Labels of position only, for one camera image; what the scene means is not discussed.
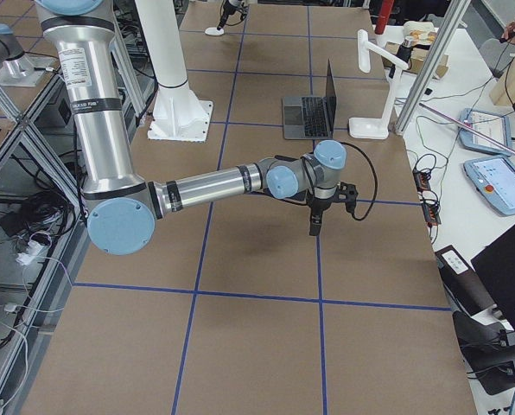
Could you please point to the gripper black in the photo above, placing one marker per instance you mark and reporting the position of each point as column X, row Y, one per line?
column 231, row 5
column 318, row 206

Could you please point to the white computer mouse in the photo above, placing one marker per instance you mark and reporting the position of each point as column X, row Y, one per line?
column 213, row 31

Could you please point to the grey laptop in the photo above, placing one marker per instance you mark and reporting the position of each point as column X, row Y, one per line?
column 311, row 117

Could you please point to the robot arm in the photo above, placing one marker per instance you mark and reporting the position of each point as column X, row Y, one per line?
column 11, row 51
column 124, row 205

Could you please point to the white desk lamp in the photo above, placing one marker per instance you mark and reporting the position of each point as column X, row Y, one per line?
column 371, row 115

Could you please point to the red object at edge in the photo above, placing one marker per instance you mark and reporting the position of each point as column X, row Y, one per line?
column 383, row 16

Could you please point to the near blue teach pendant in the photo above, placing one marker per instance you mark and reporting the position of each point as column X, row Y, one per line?
column 494, row 179

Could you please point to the blue teach pendant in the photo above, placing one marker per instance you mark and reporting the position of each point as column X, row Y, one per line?
column 494, row 179
column 491, row 124

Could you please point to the black monitor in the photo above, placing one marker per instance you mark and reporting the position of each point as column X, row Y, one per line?
column 495, row 266

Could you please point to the far blue teach pendant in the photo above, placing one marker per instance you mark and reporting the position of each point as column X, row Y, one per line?
column 491, row 124

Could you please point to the white camera pole mount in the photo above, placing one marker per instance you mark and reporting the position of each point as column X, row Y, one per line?
column 178, row 114

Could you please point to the aluminium frame post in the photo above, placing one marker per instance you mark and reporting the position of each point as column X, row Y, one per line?
column 451, row 21

